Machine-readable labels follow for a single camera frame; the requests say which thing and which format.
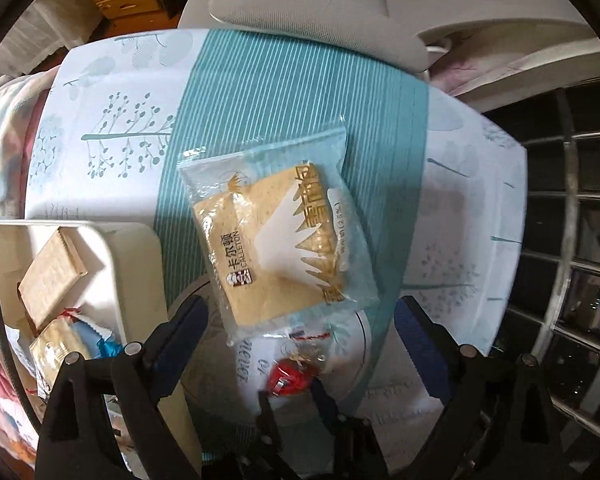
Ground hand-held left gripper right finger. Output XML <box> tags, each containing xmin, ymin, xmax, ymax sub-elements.
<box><xmin>394</xmin><ymin>295</ymin><xmax>566</xmax><ymax>480</ymax></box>

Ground pastel floral fleece blanket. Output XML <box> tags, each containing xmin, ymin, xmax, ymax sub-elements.
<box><xmin>0</xmin><ymin>72</ymin><xmax>61</xmax><ymax>221</ymax></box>

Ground blue white printed tablecloth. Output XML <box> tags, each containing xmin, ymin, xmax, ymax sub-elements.
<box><xmin>22</xmin><ymin>27</ymin><xmax>528</xmax><ymax>480</ymax></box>

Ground white plastic storage bin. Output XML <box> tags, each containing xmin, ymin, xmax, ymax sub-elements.
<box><xmin>0</xmin><ymin>219</ymin><xmax>203</xmax><ymax>480</ymax></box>

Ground clear bluish bread packet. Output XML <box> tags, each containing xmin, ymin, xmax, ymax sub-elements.
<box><xmin>176</xmin><ymin>120</ymin><xmax>381</xmax><ymax>346</ymax></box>

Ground metal window grille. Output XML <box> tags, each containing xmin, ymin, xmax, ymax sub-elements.
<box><xmin>480</xmin><ymin>80</ymin><xmax>600</xmax><ymax>441</ymax></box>

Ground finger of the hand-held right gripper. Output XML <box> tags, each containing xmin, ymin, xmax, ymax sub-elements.
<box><xmin>256</xmin><ymin>390</ymin><xmax>283</xmax><ymax>461</ymax></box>
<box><xmin>310</xmin><ymin>375</ymin><xmax>341</xmax><ymax>426</ymax></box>

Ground beige wafer packet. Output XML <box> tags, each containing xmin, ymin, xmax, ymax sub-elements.
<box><xmin>29</xmin><ymin>317</ymin><xmax>93</xmax><ymax>396</ymax></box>

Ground blue foil wrapped candy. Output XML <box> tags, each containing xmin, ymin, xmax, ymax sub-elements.
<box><xmin>75</xmin><ymin>320</ymin><xmax>127</xmax><ymax>361</ymax></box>

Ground grey office chair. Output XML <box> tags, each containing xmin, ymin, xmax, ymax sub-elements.
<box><xmin>177</xmin><ymin>0</ymin><xmax>600</xmax><ymax>81</ymax></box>

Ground clear glass plate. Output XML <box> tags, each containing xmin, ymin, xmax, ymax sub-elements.
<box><xmin>167</xmin><ymin>280</ymin><xmax>373</xmax><ymax>428</ymax></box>

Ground light floral curtain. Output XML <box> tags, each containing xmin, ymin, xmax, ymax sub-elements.
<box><xmin>430</xmin><ymin>25</ymin><xmax>600</xmax><ymax>111</ymax></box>

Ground brown cake bar clear packet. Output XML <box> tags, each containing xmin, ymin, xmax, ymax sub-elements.
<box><xmin>17</xmin><ymin>226</ymin><xmax>88</xmax><ymax>331</ymax></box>

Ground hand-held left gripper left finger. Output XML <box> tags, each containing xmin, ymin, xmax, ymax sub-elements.
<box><xmin>35</xmin><ymin>294</ymin><xmax>211</xmax><ymax>480</ymax></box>

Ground red round candy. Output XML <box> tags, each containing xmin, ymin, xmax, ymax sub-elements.
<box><xmin>260</xmin><ymin>327</ymin><xmax>331</xmax><ymax>401</ymax></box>

